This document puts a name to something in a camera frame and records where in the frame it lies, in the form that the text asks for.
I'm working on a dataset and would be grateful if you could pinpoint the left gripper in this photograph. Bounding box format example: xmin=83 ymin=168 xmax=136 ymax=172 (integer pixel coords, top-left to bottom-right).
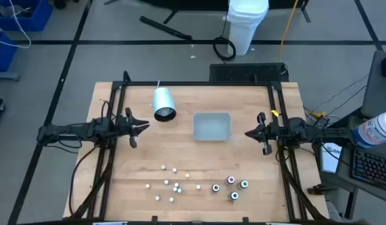
xmin=114 ymin=107 xmax=150 ymax=149

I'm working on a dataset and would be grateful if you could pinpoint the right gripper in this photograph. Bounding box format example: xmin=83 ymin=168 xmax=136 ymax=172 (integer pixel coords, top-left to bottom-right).
xmin=244 ymin=112 xmax=281 ymax=156

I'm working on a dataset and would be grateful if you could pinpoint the grey plastic bin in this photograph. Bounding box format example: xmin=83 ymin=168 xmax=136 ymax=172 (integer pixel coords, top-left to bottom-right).
xmin=192 ymin=112 xmax=234 ymax=142

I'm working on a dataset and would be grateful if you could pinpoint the black mesh box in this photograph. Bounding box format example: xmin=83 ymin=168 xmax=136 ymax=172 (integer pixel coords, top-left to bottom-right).
xmin=209 ymin=62 xmax=289 ymax=83

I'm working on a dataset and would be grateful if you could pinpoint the white paper sign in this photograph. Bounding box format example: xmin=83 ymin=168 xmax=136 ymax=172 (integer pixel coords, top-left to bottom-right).
xmin=319 ymin=142 xmax=343 ymax=174

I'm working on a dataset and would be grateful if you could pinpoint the black clamp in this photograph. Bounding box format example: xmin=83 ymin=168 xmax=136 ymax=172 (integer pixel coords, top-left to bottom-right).
xmin=307 ymin=184 xmax=337 ymax=196

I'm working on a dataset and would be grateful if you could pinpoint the dark grey desk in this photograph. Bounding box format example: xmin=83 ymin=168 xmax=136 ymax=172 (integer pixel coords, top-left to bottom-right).
xmin=335 ymin=115 xmax=386 ymax=206

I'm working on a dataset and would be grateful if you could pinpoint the long black bar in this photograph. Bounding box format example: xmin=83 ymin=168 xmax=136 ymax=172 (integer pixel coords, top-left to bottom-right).
xmin=139 ymin=15 xmax=193 ymax=41

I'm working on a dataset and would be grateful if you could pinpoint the white trash bin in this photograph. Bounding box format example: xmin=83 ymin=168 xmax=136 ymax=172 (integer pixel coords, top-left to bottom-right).
xmin=225 ymin=0 xmax=270 ymax=56

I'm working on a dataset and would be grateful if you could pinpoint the white wipes canister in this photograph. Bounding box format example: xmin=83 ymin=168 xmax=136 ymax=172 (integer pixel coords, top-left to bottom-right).
xmin=349 ymin=109 xmax=386 ymax=149

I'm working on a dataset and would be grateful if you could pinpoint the black keyboard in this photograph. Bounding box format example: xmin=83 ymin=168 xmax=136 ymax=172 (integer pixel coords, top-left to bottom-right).
xmin=349 ymin=147 xmax=386 ymax=192

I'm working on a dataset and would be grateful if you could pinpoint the light grey desk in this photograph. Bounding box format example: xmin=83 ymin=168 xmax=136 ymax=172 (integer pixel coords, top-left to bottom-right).
xmin=360 ymin=49 xmax=386 ymax=119

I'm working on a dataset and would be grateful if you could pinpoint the black partition screen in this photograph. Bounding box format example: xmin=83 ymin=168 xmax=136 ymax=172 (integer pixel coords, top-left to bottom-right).
xmin=139 ymin=0 xmax=306 ymax=11

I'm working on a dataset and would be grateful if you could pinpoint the blue storage bin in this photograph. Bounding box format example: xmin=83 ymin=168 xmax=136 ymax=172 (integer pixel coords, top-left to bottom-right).
xmin=0 ymin=31 xmax=18 ymax=73
xmin=0 ymin=0 xmax=54 ymax=32

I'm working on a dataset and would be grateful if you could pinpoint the black aluminium table frame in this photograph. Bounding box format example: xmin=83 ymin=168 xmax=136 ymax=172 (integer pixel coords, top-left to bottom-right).
xmin=64 ymin=70 xmax=330 ymax=224

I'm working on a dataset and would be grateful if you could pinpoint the black coiled cable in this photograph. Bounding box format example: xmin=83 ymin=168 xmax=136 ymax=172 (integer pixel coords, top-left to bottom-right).
xmin=212 ymin=15 xmax=237 ymax=63

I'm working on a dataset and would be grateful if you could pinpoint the thick black cable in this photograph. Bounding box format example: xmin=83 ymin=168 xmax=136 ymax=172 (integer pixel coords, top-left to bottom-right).
xmin=69 ymin=143 xmax=102 ymax=216

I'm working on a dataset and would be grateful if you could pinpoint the yellow cable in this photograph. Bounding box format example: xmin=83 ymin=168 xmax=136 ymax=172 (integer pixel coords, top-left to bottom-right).
xmin=277 ymin=0 xmax=299 ymax=63

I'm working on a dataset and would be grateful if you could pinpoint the white cable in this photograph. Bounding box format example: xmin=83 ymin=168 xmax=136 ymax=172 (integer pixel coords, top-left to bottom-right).
xmin=0 ymin=0 xmax=32 ymax=49

